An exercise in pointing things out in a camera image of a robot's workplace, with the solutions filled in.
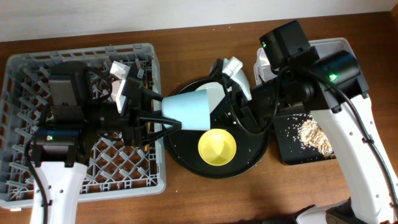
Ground clear plastic bin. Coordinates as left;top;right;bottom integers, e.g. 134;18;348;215
254;37;356;85

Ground yellow bowl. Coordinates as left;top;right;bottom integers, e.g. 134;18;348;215
198;129;237;166

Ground black rectangular tray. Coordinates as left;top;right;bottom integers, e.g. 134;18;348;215
274;106;335;165

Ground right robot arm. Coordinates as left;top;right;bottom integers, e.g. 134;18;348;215
227;21;397;223

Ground pink cup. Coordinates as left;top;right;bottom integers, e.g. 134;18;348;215
111;80;124;101

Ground grey plate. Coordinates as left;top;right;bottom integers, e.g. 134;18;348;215
196;70;252;113

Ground grey dishwasher rack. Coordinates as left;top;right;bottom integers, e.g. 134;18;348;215
1;44;166;209

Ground round black tray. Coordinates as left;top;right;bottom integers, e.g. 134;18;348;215
164;79;271;179

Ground food scraps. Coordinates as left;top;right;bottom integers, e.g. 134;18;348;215
285;113;335;158

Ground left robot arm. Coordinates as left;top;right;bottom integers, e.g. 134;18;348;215
25;61;182;223

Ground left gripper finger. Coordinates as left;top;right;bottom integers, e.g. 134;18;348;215
136;113;182;146
141;88;164;105

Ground blue cup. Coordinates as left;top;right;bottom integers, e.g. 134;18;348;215
161;90;211;131

